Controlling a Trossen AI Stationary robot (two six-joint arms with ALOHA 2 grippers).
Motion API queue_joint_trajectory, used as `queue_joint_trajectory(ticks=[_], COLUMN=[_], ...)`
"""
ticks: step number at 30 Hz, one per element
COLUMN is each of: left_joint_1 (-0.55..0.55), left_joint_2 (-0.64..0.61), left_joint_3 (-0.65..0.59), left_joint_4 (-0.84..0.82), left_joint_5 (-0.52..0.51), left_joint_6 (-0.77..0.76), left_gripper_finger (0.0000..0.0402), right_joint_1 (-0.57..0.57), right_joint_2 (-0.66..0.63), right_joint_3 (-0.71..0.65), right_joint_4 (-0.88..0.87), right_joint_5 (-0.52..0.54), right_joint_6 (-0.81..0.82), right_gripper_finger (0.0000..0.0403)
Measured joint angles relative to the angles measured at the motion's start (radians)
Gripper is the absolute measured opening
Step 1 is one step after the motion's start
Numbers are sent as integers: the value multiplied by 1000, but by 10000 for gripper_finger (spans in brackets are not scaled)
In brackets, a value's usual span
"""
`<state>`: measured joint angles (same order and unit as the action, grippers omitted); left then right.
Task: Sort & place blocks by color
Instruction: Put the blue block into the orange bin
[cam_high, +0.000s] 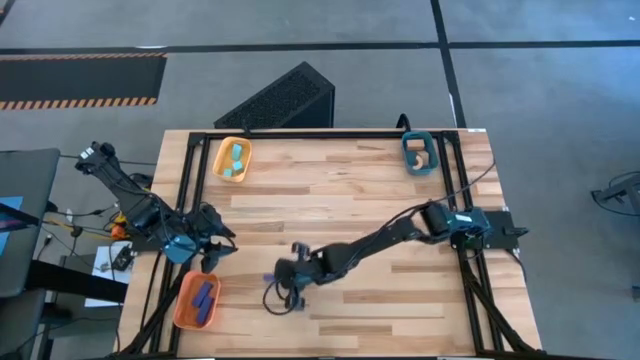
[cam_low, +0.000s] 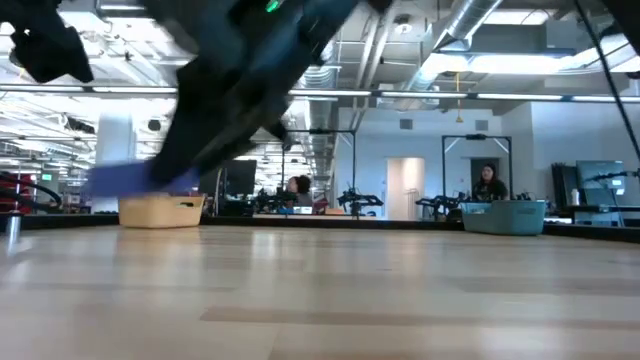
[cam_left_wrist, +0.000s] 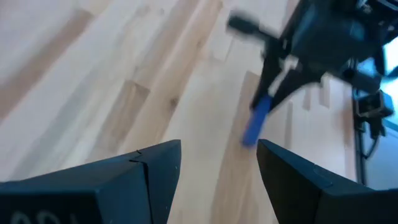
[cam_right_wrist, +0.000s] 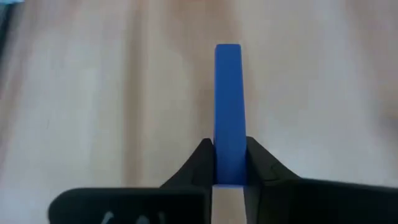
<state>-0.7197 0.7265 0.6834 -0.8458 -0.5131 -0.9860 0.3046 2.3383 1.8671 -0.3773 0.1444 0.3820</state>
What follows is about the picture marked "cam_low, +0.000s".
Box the metal cylinder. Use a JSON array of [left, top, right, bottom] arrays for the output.
[[4, 210, 22, 246]]

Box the white pillar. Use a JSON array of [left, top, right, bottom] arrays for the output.
[[93, 112, 139, 214]]

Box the grey computer monitor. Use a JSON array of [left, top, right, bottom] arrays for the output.
[[575, 159, 626, 192]]

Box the person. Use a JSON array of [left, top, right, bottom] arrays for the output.
[[286, 174, 315, 208], [471, 163, 509, 203]]

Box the teal plastic bin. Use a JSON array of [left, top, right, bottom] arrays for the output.
[[460, 200, 547, 236]]

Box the white door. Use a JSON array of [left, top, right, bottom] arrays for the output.
[[386, 157, 425, 221]]

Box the black aluminium table frame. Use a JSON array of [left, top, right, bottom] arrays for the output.
[[0, 213, 640, 244]]

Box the thin black cable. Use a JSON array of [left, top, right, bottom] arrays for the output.
[[573, 0, 640, 162]]

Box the long ceiling light strip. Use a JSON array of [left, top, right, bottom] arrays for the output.
[[0, 84, 640, 104]]

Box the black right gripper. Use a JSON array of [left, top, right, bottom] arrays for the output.
[[148, 19, 351, 187]]

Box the purple rectangular block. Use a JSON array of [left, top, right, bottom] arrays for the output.
[[86, 159, 202, 199]]

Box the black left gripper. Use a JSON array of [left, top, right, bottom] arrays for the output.
[[8, 22, 95, 85]]

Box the yellow plastic bin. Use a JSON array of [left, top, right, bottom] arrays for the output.
[[118, 194, 206, 230]]

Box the silver ventilation duct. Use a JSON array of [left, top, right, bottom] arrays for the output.
[[298, 44, 342, 176]]

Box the black curved cable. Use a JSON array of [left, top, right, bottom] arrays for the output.
[[0, 171, 64, 212]]

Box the black monitor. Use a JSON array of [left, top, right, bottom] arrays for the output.
[[198, 159, 258, 197]]

